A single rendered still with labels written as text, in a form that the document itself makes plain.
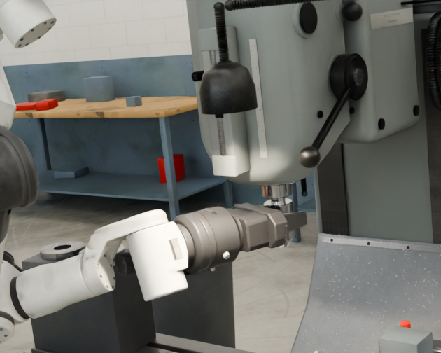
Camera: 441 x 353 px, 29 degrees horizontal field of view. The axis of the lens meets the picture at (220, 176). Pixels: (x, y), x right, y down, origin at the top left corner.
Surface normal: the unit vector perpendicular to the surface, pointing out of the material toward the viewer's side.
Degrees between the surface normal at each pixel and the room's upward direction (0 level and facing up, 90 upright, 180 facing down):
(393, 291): 62
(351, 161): 90
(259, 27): 90
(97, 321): 90
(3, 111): 96
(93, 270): 74
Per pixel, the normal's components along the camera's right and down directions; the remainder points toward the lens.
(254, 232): 0.57, 0.11
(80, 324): -0.50, 0.22
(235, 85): 0.23, -0.14
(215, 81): -0.40, -0.08
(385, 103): 0.79, 0.04
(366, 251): -0.58, -0.24
